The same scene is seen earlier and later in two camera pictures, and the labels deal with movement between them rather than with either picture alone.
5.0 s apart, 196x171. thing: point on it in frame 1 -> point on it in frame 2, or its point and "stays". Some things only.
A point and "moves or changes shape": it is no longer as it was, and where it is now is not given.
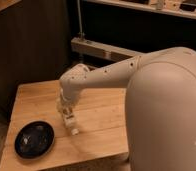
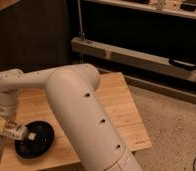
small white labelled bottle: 70,121 moves or changes shape
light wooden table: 102,119 stays
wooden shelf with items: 185,8 stays
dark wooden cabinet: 30,42 stays
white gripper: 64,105 -> 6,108
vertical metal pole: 81,33 stays
